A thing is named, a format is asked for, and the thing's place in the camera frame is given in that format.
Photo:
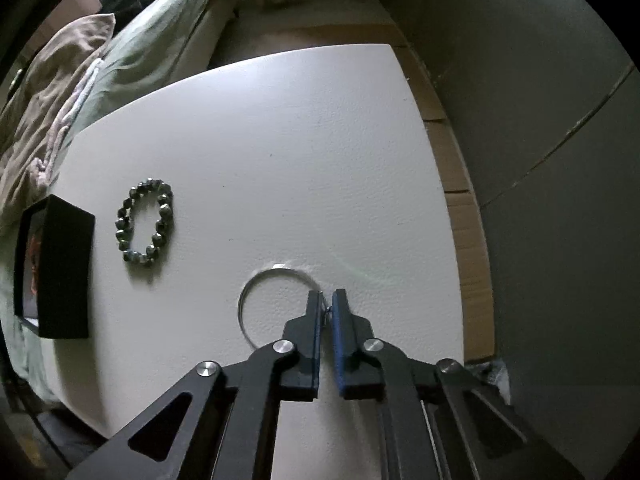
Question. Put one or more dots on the silver bangle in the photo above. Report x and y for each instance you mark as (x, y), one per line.
(278, 267)

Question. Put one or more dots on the black gift box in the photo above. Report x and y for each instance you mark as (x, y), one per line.
(65, 270)

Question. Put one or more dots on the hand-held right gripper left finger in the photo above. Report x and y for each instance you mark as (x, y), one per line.
(315, 340)

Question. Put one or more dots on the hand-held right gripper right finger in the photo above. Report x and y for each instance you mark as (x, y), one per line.
(341, 340)

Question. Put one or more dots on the bed with green sheet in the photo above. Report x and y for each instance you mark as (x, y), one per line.
(150, 35)

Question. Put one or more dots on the beige crumpled duvet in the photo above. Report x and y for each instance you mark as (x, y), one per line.
(50, 85)

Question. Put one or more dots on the brown cardboard floor sheet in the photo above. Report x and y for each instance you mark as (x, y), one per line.
(465, 220)

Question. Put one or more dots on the white side table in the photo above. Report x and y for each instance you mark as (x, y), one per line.
(300, 160)

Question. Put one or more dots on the crumpled clear plastic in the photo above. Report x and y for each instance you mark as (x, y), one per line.
(492, 377)

